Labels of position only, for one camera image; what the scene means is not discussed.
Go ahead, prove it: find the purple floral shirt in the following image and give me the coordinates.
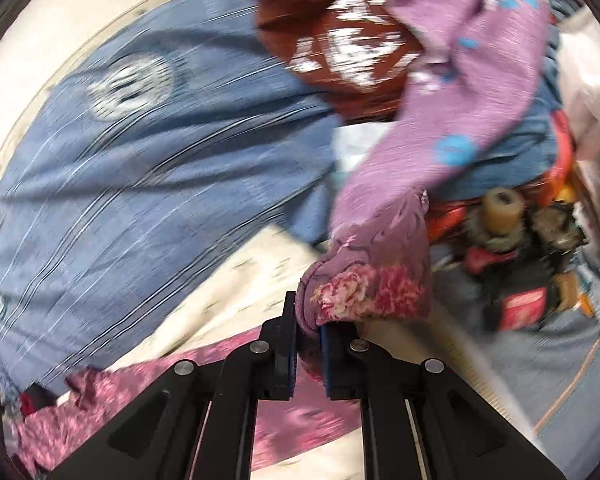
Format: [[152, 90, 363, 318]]
[[17, 192, 434, 476]]

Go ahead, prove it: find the lilac printed cloth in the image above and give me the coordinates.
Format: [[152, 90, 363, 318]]
[[330, 0, 581, 237]]

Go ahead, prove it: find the small white-blue box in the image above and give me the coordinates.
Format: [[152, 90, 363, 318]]
[[332, 122, 393, 174]]

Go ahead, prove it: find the dark red plastic bag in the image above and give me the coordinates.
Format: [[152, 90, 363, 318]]
[[256, 0, 422, 124]]

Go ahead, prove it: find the clear plastic bag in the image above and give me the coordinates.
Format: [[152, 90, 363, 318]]
[[558, 6, 600, 222]]

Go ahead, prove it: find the blue plaid quilt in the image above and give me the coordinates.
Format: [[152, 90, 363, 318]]
[[0, 0, 339, 402]]

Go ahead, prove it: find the black and red garment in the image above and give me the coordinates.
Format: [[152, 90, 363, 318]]
[[19, 382, 57, 417]]

